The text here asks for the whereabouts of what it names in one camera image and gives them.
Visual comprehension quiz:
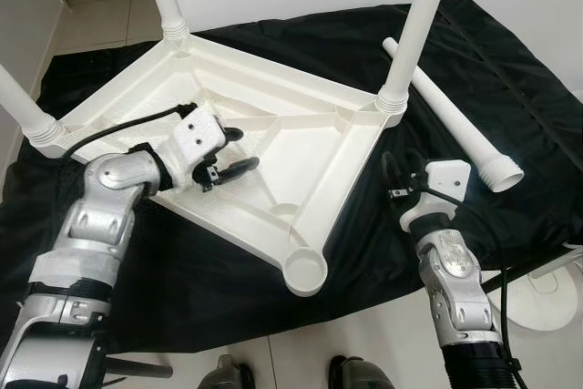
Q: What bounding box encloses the white plastic table top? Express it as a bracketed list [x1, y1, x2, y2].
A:
[36, 29, 411, 299]

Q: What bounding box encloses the black metal table leg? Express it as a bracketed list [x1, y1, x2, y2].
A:
[105, 357, 174, 381]
[483, 261, 543, 297]

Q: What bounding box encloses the black cloth table cover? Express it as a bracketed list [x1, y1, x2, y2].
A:
[0, 0, 583, 353]

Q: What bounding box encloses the grey robot right foot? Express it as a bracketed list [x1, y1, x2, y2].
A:
[328, 354, 397, 389]

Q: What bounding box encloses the grey robot foot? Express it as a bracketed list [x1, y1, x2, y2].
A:
[328, 354, 397, 389]
[199, 354, 256, 389]

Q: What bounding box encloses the grey robot left foot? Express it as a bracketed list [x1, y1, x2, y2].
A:
[199, 354, 256, 389]

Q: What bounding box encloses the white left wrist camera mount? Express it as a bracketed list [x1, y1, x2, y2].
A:
[169, 107, 229, 191]

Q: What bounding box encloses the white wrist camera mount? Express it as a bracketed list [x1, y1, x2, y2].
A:
[169, 107, 229, 191]
[401, 159, 473, 226]

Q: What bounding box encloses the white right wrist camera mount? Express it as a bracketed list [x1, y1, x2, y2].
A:
[401, 159, 473, 226]

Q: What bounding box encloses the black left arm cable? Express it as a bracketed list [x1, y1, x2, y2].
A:
[55, 102, 197, 162]

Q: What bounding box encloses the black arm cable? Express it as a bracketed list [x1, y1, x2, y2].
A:
[55, 102, 197, 162]
[405, 184, 527, 389]

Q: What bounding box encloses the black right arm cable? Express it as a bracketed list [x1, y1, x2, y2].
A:
[405, 184, 527, 389]

